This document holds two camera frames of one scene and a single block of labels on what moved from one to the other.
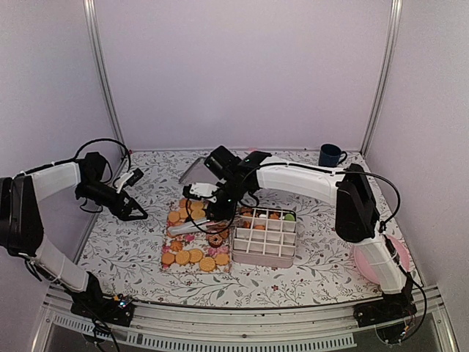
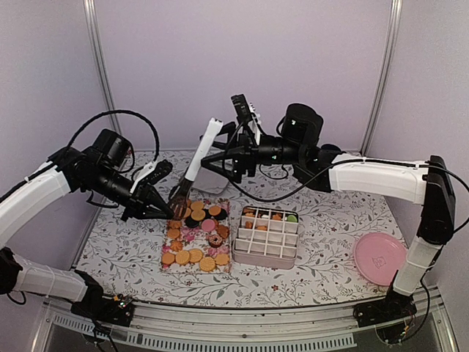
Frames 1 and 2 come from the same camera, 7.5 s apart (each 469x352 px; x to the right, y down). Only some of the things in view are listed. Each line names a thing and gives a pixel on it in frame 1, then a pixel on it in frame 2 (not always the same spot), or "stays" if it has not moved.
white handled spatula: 189,227 → 179,199
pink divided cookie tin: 264,237 stays
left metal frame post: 91,17 stays
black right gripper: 223,213 → 242,160
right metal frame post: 395,19 stays
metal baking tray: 200,174 stays
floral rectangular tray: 193,242 stays
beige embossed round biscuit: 207,264 stays
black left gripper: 124,213 → 140,200
